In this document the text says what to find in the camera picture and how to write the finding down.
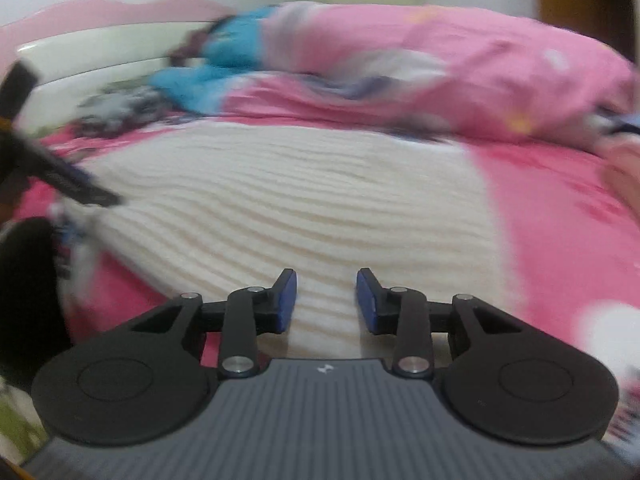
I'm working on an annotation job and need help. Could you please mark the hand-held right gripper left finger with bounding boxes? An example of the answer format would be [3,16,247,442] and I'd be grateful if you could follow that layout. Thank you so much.
[131,267,299,378]

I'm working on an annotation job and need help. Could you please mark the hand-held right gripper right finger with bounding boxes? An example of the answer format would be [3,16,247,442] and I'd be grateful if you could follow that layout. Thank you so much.
[355,267,522,379]

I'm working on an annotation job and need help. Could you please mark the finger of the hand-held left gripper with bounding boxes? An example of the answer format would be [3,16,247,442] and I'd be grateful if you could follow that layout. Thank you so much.
[20,135,123,208]

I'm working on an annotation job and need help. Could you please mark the beige checked knit cardigan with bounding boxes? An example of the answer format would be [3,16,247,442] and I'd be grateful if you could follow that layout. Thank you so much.
[64,121,513,358]

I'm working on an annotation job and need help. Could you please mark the black white plaid shirt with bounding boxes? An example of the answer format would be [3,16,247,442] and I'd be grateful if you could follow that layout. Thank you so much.
[72,82,178,138]

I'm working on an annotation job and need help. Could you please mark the pink bed headboard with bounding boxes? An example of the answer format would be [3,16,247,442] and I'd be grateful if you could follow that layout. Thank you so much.
[0,0,238,138]

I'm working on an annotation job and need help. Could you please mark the teal patterned quilt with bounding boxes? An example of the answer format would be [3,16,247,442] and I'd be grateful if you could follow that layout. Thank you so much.
[149,4,283,115]

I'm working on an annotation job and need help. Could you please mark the pink floral duvet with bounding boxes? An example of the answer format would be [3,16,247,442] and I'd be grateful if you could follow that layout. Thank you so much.
[222,1,640,153]

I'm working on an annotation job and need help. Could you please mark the pink folded garment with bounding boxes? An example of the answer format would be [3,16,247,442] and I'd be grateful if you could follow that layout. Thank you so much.
[597,132,640,226]

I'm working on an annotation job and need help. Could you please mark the blue folded garment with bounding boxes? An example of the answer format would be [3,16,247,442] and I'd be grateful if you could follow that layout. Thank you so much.
[607,112,640,138]

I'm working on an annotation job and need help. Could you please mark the brown wooden door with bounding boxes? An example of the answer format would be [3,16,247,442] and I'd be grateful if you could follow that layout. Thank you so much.
[536,0,640,63]

